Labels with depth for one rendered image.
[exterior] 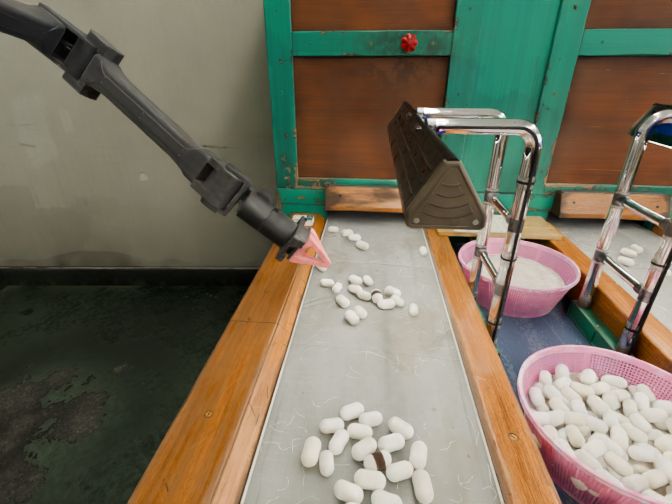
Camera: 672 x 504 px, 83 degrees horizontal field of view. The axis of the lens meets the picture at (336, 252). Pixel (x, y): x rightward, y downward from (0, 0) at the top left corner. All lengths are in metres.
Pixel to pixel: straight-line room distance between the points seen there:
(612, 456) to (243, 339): 0.55
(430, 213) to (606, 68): 0.97
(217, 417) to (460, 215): 0.41
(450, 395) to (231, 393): 0.33
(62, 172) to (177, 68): 0.85
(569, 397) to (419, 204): 0.43
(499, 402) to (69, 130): 2.23
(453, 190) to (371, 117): 0.80
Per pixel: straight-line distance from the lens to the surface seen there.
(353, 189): 1.16
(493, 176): 0.79
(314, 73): 1.17
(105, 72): 0.90
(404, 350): 0.70
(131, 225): 2.41
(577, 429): 0.66
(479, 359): 0.68
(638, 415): 0.73
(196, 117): 2.10
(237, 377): 0.63
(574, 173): 1.33
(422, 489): 0.52
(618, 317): 0.93
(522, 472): 0.56
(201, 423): 0.58
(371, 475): 0.52
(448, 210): 0.39
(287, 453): 0.56
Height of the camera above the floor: 1.19
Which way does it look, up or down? 26 degrees down
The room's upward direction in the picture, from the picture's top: straight up
